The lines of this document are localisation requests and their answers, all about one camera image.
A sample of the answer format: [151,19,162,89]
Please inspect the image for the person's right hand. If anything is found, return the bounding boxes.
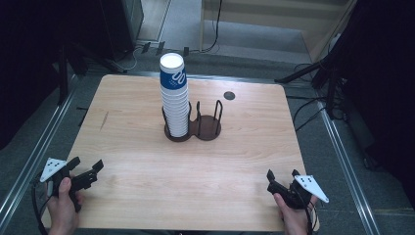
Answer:
[272,192,319,235]

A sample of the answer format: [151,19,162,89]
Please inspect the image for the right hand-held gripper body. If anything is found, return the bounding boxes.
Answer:
[266,174,330,211]

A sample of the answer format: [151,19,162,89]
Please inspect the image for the black floor cables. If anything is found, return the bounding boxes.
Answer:
[286,94,329,133]

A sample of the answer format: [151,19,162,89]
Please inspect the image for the white floor cable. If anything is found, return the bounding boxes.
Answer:
[112,45,145,73]

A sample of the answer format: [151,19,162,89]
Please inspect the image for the black tripod stand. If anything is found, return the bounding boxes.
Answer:
[55,40,128,107]

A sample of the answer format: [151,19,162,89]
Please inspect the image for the metal floor rail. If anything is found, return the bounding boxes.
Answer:
[0,76,82,226]
[315,97,383,235]

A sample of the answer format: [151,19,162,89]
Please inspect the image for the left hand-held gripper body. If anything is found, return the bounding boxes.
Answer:
[39,158,99,213]

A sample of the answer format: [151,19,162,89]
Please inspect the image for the black stand with legs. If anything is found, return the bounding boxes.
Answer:
[273,42,346,120]

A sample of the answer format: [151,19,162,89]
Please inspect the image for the black cabinet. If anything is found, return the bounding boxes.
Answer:
[97,0,145,62]

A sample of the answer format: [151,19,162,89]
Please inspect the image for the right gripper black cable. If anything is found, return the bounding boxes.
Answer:
[302,191,320,235]

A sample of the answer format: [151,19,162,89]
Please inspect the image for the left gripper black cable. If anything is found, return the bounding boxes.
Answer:
[30,179,51,235]

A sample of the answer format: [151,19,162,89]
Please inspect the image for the person's left hand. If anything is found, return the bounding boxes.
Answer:
[44,176,85,235]

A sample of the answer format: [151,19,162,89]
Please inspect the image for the hanging black cable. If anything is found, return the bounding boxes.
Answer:
[199,0,224,54]

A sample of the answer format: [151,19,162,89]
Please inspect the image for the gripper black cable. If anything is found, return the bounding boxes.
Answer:
[302,191,320,235]
[30,179,51,235]

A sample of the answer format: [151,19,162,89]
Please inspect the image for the beige wooden frame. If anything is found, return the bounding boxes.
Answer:
[198,0,358,63]

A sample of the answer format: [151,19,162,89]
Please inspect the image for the stack of white paper cups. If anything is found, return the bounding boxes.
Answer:
[159,52,191,138]

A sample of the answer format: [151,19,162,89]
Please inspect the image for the dark brown cup holder rack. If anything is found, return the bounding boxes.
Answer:
[161,99,225,143]

